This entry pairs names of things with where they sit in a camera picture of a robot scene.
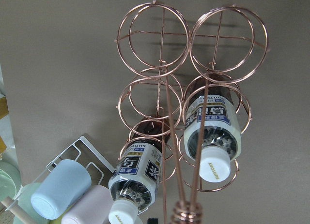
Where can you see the copper wire bottle basket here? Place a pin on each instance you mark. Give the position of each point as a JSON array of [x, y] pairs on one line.
[[171, 63]]

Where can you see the tea bottle white label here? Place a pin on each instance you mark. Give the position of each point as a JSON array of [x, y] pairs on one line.
[[222, 136]]

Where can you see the tea bottle in basket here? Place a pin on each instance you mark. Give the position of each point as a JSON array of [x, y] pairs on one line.
[[134, 183]]

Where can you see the white cup rack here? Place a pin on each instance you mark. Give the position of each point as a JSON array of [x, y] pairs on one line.
[[89, 157]]

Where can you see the pink cup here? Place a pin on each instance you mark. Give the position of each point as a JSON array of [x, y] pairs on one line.
[[92, 208]]

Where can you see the light blue cup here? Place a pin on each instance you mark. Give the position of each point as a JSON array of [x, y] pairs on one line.
[[67, 182]]

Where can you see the green cup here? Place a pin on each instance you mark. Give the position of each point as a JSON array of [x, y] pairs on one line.
[[25, 202]]

